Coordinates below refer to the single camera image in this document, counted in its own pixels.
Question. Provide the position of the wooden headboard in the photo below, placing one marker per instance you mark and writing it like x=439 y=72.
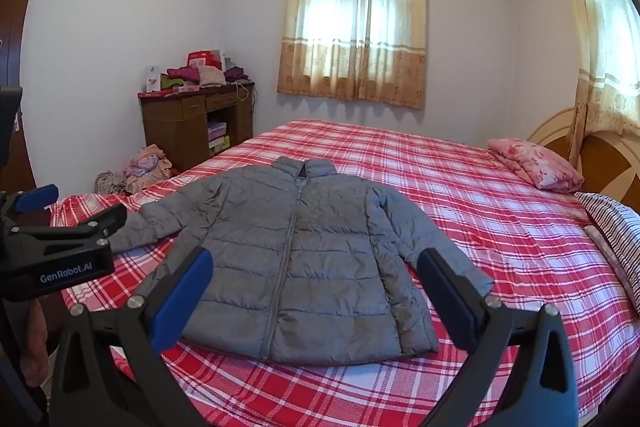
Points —
x=609 y=162

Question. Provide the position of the beige side curtain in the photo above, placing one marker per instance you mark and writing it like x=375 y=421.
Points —
x=607 y=92

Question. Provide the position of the clothes stack on desk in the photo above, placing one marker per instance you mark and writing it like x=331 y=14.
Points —
x=194 y=78

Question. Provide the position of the brown wooden desk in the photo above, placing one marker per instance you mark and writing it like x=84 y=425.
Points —
x=178 y=122

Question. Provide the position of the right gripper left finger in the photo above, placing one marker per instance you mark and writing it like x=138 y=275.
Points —
x=109 y=370

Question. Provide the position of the white greeting card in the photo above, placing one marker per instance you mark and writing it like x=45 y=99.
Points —
x=153 y=78

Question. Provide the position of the red box on desk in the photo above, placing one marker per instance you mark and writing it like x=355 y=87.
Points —
x=211 y=58

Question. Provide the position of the person's left hand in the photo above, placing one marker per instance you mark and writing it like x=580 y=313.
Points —
x=35 y=359

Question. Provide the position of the clothes pile on floor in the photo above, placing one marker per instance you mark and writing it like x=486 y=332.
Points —
x=149 y=166

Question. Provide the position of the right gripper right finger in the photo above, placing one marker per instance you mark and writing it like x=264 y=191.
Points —
x=541 y=389

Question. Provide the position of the striped pillow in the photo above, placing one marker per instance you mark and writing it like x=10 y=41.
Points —
x=614 y=228

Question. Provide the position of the red plaid bed sheet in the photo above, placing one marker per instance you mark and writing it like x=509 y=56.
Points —
x=532 y=243

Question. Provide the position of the beige window curtain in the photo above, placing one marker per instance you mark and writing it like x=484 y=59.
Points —
x=355 y=50

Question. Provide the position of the grey puffer jacket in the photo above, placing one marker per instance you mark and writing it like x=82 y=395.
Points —
x=311 y=266

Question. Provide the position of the brown wooden door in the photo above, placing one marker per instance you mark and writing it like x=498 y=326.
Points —
x=17 y=175

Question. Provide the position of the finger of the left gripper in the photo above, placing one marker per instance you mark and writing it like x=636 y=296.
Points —
x=103 y=224
x=35 y=200

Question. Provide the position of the pink floral pillow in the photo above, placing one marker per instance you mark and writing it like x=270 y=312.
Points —
x=537 y=165

